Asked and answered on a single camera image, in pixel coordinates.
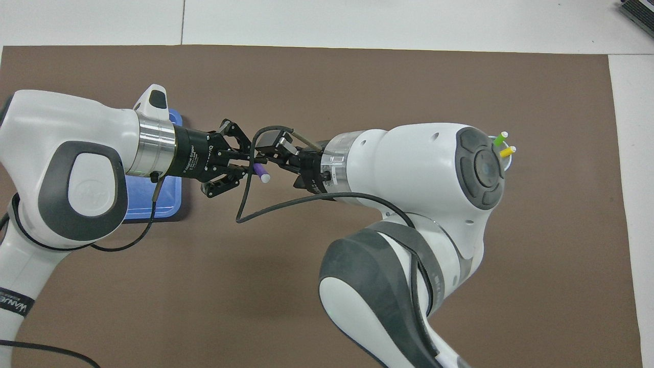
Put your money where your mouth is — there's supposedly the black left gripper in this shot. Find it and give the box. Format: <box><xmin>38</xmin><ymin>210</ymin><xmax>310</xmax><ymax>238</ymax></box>
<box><xmin>174</xmin><ymin>119</ymin><xmax>256</xmax><ymax>199</ymax></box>

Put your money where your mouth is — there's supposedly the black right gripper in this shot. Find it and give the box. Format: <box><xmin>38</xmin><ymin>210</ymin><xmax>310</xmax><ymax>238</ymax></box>
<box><xmin>255</xmin><ymin>130</ymin><xmax>336</xmax><ymax>194</ymax></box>

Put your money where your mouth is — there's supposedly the blue plastic tray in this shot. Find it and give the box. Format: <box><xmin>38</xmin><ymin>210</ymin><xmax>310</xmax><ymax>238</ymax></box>
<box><xmin>123</xmin><ymin>108</ymin><xmax>183</xmax><ymax>220</ymax></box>

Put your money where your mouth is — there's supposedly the brown table mat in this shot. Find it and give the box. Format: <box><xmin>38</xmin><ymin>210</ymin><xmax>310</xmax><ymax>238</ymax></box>
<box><xmin>0</xmin><ymin>45</ymin><xmax>643</xmax><ymax>368</ymax></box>

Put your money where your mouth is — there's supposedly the translucent plastic cup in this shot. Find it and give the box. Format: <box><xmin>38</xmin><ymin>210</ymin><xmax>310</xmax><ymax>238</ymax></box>
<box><xmin>489</xmin><ymin>134</ymin><xmax>513</xmax><ymax>172</ymax></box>

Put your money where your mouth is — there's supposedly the dark grey device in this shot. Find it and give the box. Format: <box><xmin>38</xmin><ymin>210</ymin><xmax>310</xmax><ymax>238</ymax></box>
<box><xmin>618</xmin><ymin>0</ymin><xmax>654</xmax><ymax>39</ymax></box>

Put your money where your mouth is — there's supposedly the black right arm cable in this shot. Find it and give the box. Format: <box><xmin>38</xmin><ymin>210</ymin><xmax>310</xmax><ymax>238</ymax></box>
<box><xmin>236</xmin><ymin>126</ymin><xmax>445</xmax><ymax>358</ymax></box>

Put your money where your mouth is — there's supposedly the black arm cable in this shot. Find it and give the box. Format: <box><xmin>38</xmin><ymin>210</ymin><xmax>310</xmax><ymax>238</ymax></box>
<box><xmin>236</xmin><ymin>126</ymin><xmax>445</xmax><ymax>358</ymax></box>
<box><xmin>0</xmin><ymin>174</ymin><xmax>165</xmax><ymax>254</ymax></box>

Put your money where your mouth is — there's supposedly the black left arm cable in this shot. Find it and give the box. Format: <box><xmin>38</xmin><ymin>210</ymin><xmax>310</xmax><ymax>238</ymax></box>
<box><xmin>0</xmin><ymin>174</ymin><xmax>165</xmax><ymax>254</ymax></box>

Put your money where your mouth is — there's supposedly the thin black loose cable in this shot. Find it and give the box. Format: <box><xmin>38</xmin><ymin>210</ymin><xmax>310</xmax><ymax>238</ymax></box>
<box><xmin>0</xmin><ymin>340</ymin><xmax>100</xmax><ymax>368</ymax></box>

